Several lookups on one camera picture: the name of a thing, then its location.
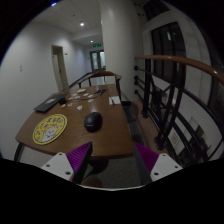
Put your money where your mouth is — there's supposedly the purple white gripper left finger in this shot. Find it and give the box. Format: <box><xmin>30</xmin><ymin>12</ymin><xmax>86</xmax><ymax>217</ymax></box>
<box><xmin>42</xmin><ymin>142</ymin><xmax>93</xmax><ymax>184</ymax></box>

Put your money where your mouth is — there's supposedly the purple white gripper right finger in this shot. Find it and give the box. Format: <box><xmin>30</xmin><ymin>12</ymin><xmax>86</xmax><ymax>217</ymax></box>
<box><xmin>134</xmin><ymin>142</ymin><xmax>182</xmax><ymax>182</ymax></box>

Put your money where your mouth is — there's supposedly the yellow round mouse pad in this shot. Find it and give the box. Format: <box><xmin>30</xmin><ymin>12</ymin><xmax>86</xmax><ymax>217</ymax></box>
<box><xmin>32</xmin><ymin>114</ymin><xmax>68</xmax><ymax>145</ymax></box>

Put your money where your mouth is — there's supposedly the black computer mouse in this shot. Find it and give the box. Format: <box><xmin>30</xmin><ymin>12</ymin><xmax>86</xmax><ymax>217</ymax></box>
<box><xmin>84</xmin><ymin>112</ymin><xmax>103</xmax><ymax>132</ymax></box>

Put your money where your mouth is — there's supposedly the wooden table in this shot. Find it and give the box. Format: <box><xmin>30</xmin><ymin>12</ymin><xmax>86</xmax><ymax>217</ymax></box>
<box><xmin>14</xmin><ymin>84</ymin><xmax>132</xmax><ymax>161</ymax></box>

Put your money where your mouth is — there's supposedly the black laptop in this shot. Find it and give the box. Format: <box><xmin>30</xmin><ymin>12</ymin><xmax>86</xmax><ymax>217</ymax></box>
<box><xmin>34</xmin><ymin>94</ymin><xmax>66</xmax><ymax>113</ymax></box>

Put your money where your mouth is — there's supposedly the white notepad with pen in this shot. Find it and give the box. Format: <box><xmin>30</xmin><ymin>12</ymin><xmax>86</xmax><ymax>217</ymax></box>
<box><xmin>109</xmin><ymin>96</ymin><xmax>121</xmax><ymax>105</ymax></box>

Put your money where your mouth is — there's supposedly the wooden chair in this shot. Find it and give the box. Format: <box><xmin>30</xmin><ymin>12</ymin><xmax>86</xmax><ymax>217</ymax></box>
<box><xmin>77</xmin><ymin>70</ymin><xmax>123</xmax><ymax>101</ymax></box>

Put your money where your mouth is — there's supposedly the wooden railing with black balusters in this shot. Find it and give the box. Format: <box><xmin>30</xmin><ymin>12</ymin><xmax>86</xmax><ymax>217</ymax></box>
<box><xmin>134</xmin><ymin>55</ymin><xmax>224</xmax><ymax>167</ymax></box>

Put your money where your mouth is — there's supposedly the white door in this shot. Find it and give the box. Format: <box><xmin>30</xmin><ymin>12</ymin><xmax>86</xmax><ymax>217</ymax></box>
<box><xmin>52</xmin><ymin>55</ymin><xmax>63</xmax><ymax>91</ymax></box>

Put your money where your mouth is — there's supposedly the green exit sign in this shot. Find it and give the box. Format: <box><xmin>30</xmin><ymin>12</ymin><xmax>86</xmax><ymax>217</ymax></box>
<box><xmin>93</xmin><ymin>43</ymin><xmax>101</xmax><ymax>47</ymax></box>

